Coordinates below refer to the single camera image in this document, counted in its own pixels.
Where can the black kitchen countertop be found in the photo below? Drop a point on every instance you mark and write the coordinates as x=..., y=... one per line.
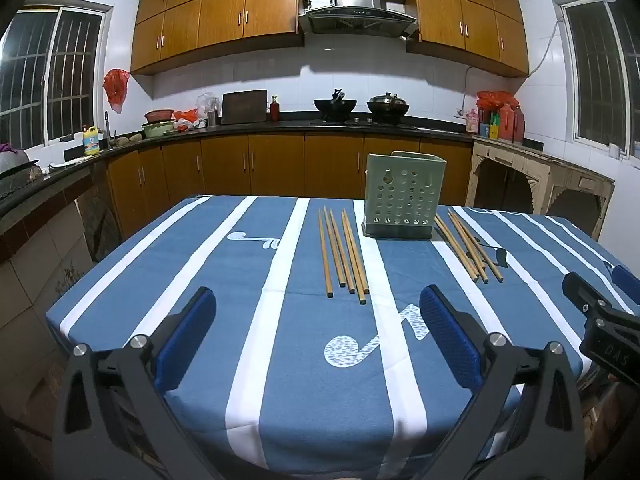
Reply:
x=280, y=125

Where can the steel range hood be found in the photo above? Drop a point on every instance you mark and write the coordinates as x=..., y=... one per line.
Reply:
x=356, y=7

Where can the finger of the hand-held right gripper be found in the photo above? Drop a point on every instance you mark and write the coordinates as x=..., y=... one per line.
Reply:
x=627, y=282
x=600, y=325

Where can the steel cup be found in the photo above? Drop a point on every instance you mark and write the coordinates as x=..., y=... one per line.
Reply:
x=212, y=118

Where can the steel faucet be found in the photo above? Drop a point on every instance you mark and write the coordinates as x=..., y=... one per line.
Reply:
x=107, y=127

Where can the red basin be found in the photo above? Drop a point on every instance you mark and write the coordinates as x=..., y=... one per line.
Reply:
x=159, y=115

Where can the green basin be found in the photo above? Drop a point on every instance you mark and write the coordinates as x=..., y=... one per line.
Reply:
x=157, y=129

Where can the gas stove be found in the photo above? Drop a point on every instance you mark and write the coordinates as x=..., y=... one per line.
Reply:
x=362, y=121

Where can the wooden base cabinets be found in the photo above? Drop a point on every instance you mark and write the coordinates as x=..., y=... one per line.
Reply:
x=280, y=165

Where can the yellow detergent bottle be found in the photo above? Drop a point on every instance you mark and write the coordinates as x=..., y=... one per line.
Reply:
x=91, y=141

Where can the blue white striped tablecloth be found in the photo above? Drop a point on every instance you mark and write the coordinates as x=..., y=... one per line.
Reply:
x=280, y=360

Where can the orange plastic bag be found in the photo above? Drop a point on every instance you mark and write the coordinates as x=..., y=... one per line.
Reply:
x=186, y=116

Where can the red bottle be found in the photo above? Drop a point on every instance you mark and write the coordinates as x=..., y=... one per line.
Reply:
x=274, y=109

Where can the dark wooden cutting board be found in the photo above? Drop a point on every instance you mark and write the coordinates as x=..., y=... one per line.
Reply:
x=244, y=106

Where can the wok with steel lid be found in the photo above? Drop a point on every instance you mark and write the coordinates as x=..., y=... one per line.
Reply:
x=388, y=105

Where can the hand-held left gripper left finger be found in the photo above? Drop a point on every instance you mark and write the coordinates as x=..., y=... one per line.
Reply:
x=190, y=340

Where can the colourful seasoning packets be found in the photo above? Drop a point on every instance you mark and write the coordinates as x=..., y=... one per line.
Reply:
x=490, y=127

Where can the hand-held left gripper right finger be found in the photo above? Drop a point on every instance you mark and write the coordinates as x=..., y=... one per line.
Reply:
x=450, y=340

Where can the hanging red plastic bag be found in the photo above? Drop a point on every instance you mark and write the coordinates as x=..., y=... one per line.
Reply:
x=116, y=87

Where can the wooden wall cabinets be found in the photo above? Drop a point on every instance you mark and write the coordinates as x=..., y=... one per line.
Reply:
x=210, y=15

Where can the red sauce bottles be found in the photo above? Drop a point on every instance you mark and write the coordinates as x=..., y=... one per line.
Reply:
x=512, y=125

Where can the black wok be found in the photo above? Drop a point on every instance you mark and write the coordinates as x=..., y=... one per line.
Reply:
x=335, y=105

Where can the barred window by side table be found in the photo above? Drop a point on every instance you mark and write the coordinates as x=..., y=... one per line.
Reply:
x=600, y=70

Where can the pink bottle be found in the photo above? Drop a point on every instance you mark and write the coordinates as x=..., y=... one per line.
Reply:
x=472, y=122

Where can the white wooden side table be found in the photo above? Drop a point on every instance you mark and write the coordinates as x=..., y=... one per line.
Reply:
x=540, y=170

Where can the green perforated utensil holder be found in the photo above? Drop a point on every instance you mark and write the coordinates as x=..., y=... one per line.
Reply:
x=400, y=195

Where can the barred window by sink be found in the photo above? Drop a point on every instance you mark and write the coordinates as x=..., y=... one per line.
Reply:
x=47, y=75

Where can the clear plastic bag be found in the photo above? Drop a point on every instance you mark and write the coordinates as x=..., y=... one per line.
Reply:
x=206, y=104

